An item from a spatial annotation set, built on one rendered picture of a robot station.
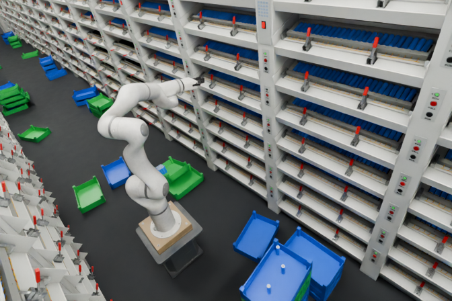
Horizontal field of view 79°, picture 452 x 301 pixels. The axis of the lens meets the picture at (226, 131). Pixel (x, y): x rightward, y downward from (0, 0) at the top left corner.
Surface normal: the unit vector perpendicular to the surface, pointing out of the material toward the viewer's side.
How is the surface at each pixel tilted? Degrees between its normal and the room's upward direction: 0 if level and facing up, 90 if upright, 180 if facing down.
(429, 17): 108
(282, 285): 0
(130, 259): 0
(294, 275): 0
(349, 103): 18
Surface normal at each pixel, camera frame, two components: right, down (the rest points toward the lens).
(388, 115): -0.34, -0.59
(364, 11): -0.63, 0.72
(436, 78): -0.71, 0.50
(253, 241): -0.13, -0.79
